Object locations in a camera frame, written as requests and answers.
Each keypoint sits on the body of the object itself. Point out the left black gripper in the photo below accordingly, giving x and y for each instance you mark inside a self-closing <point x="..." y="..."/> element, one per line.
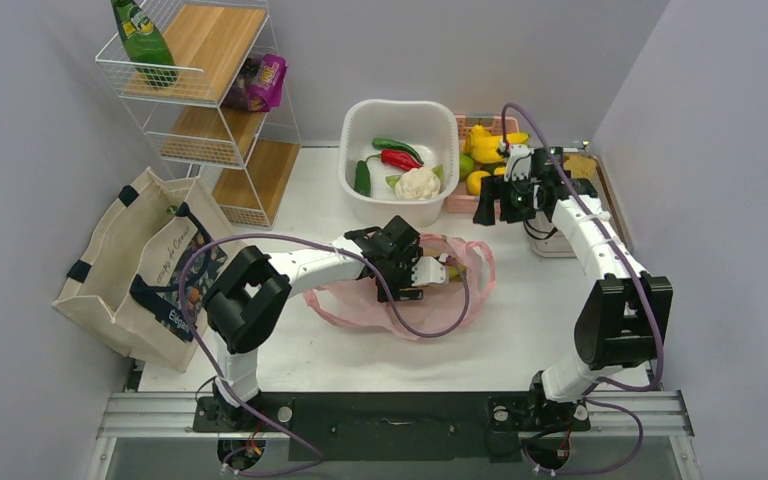
<point x="398" y="290"/>

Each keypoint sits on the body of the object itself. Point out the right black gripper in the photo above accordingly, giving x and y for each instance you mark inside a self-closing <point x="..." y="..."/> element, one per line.
<point x="495" y="188"/>

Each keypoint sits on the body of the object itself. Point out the beige canvas tote bag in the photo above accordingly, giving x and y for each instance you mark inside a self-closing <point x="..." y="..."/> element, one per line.
<point x="139" y="282"/>

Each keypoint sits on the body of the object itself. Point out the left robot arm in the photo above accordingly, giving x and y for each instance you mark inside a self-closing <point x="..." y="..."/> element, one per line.
<point x="245" y="303"/>

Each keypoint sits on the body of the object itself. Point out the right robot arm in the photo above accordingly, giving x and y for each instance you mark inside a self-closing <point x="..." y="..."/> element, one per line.
<point x="623" y="322"/>

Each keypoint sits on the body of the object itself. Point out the yellow lemon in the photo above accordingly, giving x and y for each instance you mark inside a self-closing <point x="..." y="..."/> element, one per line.
<point x="473" y="182"/>

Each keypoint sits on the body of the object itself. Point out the metal tray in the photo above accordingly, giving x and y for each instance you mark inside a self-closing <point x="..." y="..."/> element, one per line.
<point x="557" y="246"/>

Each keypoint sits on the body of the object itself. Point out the pink plastic basket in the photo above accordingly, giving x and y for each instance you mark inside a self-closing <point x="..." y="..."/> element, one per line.
<point x="459" y="202"/>

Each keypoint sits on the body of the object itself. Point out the green lime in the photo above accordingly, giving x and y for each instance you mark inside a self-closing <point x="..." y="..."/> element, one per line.
<point x="466" y="166"/>

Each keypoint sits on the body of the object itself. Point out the slice of bread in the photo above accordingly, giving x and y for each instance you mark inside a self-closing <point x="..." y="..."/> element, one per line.
<point x="580" y="166"/>

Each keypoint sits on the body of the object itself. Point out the dark green cucumber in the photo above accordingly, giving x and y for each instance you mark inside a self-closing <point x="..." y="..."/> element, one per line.
<point x="362" y="181"/>

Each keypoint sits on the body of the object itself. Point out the red chili pepper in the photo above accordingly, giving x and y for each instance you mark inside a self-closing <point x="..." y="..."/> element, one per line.
<point x="398" y="159"/>

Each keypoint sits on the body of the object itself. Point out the long green chili pepper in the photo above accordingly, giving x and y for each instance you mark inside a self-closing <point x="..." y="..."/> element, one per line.
<point x="386" y="143"/>

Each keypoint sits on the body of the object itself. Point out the white plastic tub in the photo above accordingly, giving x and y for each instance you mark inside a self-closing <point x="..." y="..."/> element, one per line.
<point x="429" y="127"/>

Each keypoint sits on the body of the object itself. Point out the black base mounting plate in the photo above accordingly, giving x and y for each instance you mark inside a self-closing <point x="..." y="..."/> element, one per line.
<point x="395" y="426"/>

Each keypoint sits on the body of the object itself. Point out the purple snack packet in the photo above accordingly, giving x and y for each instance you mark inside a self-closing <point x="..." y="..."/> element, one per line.
<point x="258" y="86"/>

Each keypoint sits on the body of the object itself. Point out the green glass bottle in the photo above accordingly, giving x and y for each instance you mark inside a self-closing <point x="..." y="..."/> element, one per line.
<point x="144" y="44"/>

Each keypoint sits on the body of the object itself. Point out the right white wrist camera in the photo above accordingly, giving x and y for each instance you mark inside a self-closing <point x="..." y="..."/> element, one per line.
<point x="518" y="165"/>

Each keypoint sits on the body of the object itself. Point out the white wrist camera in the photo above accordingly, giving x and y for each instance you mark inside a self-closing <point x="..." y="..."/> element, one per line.
<point x="518" y="165"/>
<point x="429" y="271"/>

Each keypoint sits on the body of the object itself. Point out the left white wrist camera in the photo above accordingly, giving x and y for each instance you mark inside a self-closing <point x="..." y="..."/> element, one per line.
<point x="429" y="271"/>

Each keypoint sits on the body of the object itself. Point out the white wire wooden shelf rack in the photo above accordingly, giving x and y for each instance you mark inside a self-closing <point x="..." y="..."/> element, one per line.
<point x="244" y="157"/>

